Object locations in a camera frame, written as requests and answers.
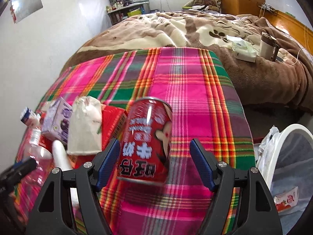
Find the brown cream fleece blanket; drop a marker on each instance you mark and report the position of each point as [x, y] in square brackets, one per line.
[287, 82]

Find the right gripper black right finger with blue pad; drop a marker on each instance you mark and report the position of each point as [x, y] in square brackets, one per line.
[256, 213]

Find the red flat box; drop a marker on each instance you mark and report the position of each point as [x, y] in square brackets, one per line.
[113, 121]

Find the translucent bin liner bag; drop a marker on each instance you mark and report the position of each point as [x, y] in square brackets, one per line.
[293, 166]

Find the silver wall poster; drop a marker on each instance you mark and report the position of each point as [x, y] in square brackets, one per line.
[20, 9]

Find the white round trash bin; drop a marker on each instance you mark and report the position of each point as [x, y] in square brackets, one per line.
[271, 161]

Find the purple milk carton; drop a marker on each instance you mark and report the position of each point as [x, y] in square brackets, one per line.
[56, 122]

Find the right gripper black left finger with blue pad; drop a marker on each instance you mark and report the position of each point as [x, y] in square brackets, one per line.
[53, 213]

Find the grey shelf desk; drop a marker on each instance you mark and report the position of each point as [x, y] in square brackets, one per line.
[121, 13]

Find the pink plaid blanket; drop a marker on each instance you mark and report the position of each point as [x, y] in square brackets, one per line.
[205, 105]

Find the wooden headboard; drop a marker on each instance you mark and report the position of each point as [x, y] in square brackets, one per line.
[289, 25]

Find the brown teddy bear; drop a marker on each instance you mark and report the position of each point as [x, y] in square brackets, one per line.
[207, 4]

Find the brown white travel mug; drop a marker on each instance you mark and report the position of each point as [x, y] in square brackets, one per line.
[269, 47]

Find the beige cloth pouch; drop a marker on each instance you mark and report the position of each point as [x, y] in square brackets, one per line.
[84, 137]

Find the small white yogurt cup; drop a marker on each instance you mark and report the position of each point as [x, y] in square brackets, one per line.
[30, 118]

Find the clear pink plastic bottle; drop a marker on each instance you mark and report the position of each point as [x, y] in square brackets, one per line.
[43, 158]

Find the strawberry milk carton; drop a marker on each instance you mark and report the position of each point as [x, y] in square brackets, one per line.
[286, 200]

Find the red milk drink can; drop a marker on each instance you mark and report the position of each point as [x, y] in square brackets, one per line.
[146, 142]

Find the white tissue pack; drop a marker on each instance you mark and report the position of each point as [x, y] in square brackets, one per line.
[242, 49]

